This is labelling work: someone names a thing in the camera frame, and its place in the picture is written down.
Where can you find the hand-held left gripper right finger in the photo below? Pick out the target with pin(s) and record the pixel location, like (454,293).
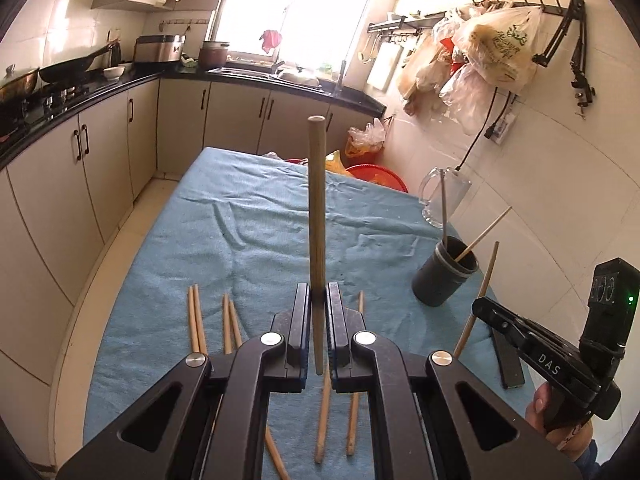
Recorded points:
(334,330)

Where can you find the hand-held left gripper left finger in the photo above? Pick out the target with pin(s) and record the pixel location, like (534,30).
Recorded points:
(300,330)

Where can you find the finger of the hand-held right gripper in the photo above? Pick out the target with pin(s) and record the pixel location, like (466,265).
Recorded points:
(500,317)

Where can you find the dark grey chopstick holder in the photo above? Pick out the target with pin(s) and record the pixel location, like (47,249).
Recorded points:
(440,280)

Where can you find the person's right hand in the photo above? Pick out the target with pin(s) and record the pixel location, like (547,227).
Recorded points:
(539,410)

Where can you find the black flat device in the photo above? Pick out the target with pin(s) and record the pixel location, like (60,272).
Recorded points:
(507,360)

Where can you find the blue tablecloth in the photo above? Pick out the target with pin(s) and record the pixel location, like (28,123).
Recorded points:
(225,240)

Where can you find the metal chopstick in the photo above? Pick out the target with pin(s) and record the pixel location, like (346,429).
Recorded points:
(444,210)

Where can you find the clear glass pitcher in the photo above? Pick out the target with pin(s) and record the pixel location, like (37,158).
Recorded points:
(452,190)

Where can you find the red plastic basin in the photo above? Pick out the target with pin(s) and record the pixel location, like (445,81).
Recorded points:
(377,176)

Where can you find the yellow bag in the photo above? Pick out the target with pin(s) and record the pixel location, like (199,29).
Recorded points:
(337,164)

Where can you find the white power strip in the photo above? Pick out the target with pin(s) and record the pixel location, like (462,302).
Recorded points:
(500,127)

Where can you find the crumpled clear bag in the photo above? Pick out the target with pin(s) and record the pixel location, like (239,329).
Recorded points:
(367,137)

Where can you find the clear plastic bag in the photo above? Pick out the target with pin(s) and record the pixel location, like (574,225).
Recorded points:
(467,100)

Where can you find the black kitchen countertop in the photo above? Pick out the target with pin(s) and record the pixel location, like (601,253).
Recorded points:
(240,82)

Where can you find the tan plastic bag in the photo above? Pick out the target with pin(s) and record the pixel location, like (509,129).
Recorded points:
(425,70)

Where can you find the white cutting board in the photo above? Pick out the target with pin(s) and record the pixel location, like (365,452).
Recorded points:
(384,67)

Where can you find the beige lower cabinets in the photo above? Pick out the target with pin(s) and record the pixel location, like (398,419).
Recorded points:
(65,200)

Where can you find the yellowish plastic bag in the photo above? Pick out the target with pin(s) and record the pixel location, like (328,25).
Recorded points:
(500,45)

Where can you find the brown cooking pot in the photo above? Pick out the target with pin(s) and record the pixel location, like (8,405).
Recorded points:
(214,56)

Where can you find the red cloth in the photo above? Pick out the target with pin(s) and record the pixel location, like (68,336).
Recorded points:
(270,40)

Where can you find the stainless steel appliance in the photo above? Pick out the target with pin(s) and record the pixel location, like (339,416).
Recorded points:
(157,50)

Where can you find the white bowl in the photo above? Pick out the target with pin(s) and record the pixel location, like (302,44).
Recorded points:
(114,73)

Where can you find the kitchen window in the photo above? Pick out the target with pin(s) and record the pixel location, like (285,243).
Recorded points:
(300,5)

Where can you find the gas stove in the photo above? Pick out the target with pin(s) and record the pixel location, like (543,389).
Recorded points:
(55,97)

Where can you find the black wok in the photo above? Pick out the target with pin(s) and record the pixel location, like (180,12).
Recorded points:
(67,69)

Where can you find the lidded metal pan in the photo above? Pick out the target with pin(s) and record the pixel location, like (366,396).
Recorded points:
(17,82)

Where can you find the black faucet post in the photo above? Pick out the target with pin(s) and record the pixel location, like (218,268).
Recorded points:
(343,75)

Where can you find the black wall rack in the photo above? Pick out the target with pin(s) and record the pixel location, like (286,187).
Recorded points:
(400,22)

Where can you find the black hook rail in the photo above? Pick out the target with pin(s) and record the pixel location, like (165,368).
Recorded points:
(550,7)

